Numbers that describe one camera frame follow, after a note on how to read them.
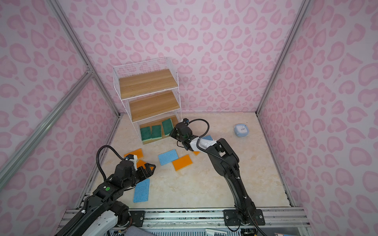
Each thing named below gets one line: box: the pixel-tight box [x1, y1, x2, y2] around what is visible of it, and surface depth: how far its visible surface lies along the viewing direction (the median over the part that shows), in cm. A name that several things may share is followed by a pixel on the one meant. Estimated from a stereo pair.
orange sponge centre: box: [172, 154, 193, 172], surface depth 94 cm
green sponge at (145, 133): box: [140, 126, 152, 142], surface depth 106 cm
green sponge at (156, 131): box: [151, 124, 162, 140], surface depth 106 cm
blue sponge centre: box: [157, 148, 179, 166], surface depth 97 cm
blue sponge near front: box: [132, 178, 151, 203], surface depth 82 cm
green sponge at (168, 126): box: [161, 118, 175, 137], surface depth 103 cm
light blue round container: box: [233, 123, 249, 138], surface depth 108 cm
